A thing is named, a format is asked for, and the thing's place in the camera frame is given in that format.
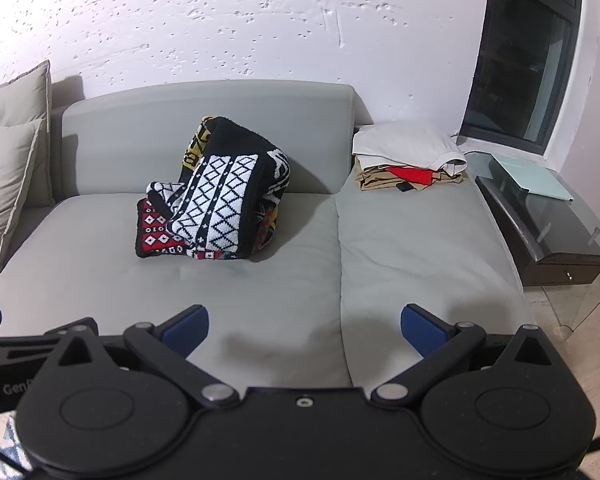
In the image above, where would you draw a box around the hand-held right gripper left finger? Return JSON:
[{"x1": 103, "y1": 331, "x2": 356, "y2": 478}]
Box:
[{"x1": 55, "y1": 304, "x2": 240, "y2": 407}]

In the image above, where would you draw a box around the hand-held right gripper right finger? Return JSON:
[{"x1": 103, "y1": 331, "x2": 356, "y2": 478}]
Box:
[{"x1": 371, "y1": 303, "x2": 556, "y2": 406}]

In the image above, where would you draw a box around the patterned rug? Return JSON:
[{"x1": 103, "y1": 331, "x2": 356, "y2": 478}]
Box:
[{"x1": 0, "y1": 407, "x2": 31, "y2": 480}]

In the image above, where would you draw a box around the grey sofa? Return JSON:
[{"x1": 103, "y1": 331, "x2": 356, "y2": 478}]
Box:
[{"x1": 0, "y1": 80, "x2": 536, "y2": 391}]

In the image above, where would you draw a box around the small beige cushion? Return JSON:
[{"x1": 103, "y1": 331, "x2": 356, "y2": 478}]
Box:
[{"x1": 0, "y1": 119, "x2": 46, "y2": 283}]

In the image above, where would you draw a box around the dark brown drawer unit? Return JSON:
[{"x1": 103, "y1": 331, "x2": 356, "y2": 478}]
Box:
[{"x1": 475, "y1": 175, "x2": 600, "y2": 288}]

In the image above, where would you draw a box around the folded red garment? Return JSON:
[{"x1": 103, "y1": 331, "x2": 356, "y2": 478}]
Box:
[{"x1": 386, "y1": 165, "x2": 433, "y2": 185}]

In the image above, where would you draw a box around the folded tan garment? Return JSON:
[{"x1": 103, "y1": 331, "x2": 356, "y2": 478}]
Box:
[{"x1": 355, "y1": 157, "x2": 465, "y2": 192}]

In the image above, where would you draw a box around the curved glass side table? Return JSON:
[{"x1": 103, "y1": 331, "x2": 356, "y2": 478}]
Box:
[{"x1": 455, "y1": 135, "x2": 600, "y2": 331}]

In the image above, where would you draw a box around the light green tablet case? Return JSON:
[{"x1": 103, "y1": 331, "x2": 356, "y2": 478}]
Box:
[{"x1": 489, "y1": 154, "x2": 576, "y2": 203}]

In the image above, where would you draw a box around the large beige cushion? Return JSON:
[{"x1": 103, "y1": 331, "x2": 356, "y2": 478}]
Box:
[{"x1": 0, "y1": 60, "x2": 56, "y2": 208}]

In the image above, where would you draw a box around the dark window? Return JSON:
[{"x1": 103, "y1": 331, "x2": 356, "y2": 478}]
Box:
[{"x1": 460, "y1": 0, "x2": 586, "y2": 156}]

